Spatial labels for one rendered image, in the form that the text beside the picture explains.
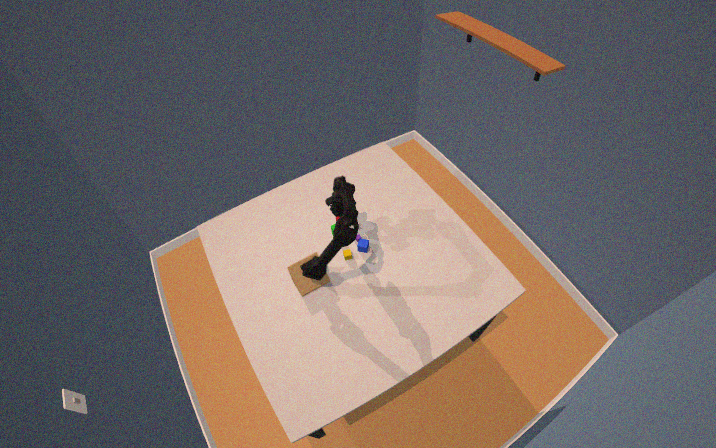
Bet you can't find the blue block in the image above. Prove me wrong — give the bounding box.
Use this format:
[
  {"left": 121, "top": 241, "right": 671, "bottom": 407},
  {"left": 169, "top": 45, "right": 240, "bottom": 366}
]
[{"left": 357, "top": 238, "right": 369, "bottom": 253}]

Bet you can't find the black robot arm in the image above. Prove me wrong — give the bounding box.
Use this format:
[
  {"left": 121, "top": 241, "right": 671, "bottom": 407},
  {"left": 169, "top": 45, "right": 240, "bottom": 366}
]
[{"left": 300, "top": 175, "right": 359, "bottom": 281}]

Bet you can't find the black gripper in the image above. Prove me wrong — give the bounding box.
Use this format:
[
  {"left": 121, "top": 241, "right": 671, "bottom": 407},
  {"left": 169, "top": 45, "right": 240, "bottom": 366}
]
[{"left": 325, "top": 196, "right": 353, "bottom": 227}]

